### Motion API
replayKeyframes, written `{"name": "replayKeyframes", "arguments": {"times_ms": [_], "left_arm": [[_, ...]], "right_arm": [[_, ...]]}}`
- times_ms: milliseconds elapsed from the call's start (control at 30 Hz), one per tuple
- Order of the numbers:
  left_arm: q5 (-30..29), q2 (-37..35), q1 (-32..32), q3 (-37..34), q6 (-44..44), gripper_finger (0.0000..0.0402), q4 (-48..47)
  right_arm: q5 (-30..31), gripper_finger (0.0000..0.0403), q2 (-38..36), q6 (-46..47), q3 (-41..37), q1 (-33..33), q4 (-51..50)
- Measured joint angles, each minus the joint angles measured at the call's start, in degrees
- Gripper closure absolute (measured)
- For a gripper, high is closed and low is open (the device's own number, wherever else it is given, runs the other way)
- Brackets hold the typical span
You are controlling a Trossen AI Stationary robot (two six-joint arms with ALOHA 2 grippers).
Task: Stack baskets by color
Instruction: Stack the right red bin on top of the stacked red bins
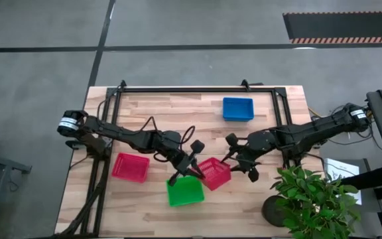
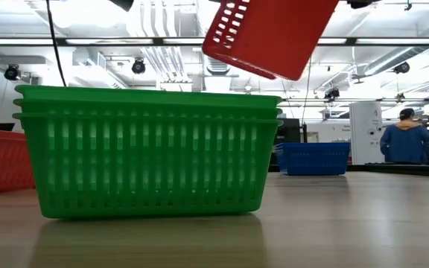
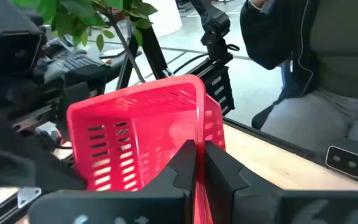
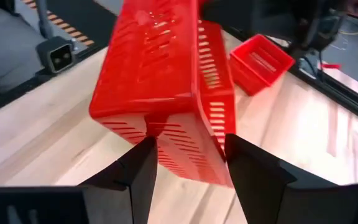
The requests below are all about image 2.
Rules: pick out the blue plastic basket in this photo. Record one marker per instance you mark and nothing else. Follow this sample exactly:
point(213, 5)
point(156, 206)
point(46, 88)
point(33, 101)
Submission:
point(311, 164)
point(311, 143)
point(279, 147)

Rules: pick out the green plastic basket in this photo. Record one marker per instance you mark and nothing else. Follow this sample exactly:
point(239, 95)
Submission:
point(143, 108)
point(143, 96)
point(147, 171)

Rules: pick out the red plastic basket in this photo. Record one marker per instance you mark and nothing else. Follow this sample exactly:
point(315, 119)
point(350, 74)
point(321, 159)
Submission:
point(2, 160)
point(274, 37)

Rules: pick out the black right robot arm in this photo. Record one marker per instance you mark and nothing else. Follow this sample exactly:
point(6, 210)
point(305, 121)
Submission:
point(363, 3)

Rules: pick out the black equipment box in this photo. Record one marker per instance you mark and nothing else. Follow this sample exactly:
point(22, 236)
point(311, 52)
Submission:
point(288, 131)

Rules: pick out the person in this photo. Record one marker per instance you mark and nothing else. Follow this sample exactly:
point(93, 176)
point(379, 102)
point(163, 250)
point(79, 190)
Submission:
point(406, 141)

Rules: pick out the black monitor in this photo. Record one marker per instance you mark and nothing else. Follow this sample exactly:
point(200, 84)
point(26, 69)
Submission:
point(0, 127)

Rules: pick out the black wedge-shaped mount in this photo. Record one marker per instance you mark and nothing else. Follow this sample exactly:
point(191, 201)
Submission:
point(123, 3)

